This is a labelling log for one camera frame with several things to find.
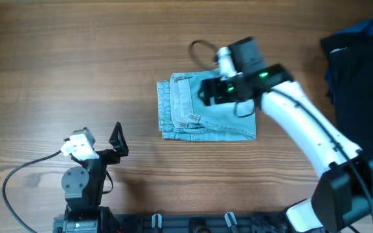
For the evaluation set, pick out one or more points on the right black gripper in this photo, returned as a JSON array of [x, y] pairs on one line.
[[217, 97]]

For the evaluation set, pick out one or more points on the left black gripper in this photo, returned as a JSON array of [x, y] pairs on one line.
[[118, 143]]

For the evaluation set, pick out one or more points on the light blue denim shorts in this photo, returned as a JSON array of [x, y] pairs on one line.
[[183, 116]]

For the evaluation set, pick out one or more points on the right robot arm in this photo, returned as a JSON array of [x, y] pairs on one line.
[[344, 193]]

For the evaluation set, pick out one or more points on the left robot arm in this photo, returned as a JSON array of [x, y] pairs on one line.
[[84, 184]]

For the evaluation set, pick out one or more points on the black garment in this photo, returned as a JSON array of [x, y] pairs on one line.
[[350, 82]]

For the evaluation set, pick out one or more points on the dark blue garment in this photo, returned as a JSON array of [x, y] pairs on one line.
[[368, 27]]

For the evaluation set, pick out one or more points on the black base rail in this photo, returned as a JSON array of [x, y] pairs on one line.
[[271, 222]]

